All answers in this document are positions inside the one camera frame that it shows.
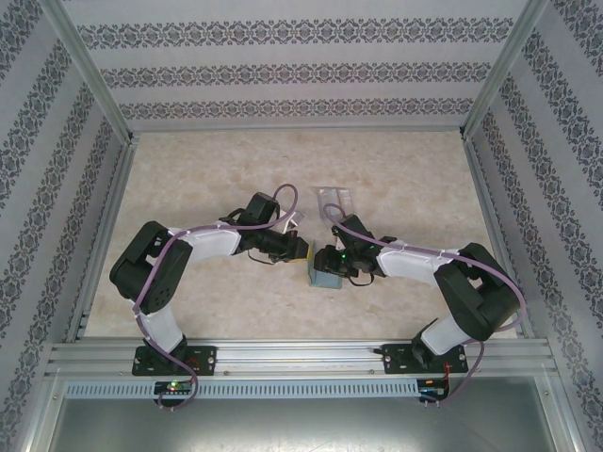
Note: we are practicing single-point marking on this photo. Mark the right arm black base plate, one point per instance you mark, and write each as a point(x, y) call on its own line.
point(396, 360)

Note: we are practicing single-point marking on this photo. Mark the green card holder wallet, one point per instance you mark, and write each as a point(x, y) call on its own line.
point(330, 281)

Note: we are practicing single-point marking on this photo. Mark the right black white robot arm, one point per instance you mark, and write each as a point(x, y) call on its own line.
point(476, 296)

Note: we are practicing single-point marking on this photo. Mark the aluminium mounting rail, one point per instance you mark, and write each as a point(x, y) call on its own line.
point(301, 358)

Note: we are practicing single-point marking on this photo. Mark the clear acrylic card stand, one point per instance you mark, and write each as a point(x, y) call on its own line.
point(344, 200)

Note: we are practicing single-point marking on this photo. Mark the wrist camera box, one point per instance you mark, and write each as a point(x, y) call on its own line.
point(334, 245)
point(294, 223)

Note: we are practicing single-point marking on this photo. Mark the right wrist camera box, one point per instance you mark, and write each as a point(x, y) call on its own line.
point(334, 245)

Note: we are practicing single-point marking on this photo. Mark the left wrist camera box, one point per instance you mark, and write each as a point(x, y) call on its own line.
point(294, 223)

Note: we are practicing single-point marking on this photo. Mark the aluminium frame post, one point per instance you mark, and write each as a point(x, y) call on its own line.
point(94, 80)
point(504, 70)

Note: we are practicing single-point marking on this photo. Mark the aluminium side rail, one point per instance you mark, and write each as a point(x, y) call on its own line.
point(483, 188)
point(115, 198)

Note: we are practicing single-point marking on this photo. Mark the grey metal panel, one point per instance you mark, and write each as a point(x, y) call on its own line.
point(301, 428)

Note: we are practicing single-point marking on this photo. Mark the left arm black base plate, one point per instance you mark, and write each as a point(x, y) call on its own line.
point(205, 360)

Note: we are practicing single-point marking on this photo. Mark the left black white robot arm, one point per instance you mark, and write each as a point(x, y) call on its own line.
point(151, 273)

